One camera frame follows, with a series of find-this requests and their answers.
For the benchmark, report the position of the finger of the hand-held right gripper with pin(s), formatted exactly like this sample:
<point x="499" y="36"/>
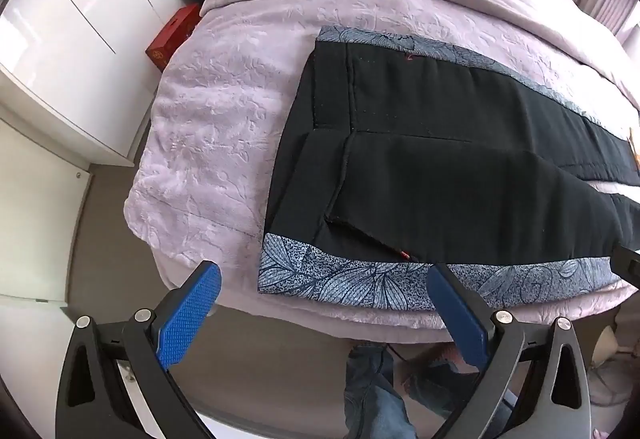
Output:
<point x="627" y="261"/>

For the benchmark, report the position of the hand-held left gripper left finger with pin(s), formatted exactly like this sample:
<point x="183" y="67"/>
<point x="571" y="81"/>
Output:
<point x="187" y="314"/>

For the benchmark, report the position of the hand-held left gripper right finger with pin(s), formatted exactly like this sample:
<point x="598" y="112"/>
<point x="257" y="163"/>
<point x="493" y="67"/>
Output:
<point x="457" y="314"/>

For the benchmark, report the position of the black pants with floral cuffs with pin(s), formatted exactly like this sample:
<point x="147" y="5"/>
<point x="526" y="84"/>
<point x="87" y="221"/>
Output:
<point x="425" y="169"/>

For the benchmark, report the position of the person's leg in jeans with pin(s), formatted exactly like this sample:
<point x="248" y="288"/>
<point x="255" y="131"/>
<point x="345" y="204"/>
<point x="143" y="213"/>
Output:
<point x="375" y="399"/>

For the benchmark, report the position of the lilac embossed bed blanket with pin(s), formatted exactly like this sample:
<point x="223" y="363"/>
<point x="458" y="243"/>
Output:
<point x="225" y="119"/>

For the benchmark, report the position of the red box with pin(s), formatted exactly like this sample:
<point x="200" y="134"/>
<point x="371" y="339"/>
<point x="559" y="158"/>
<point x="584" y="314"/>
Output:
<point x="172" y="39"/>

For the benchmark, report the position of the white wardrobe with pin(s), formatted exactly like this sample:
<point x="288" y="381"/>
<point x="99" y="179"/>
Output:
<point x="60" y="19"/>

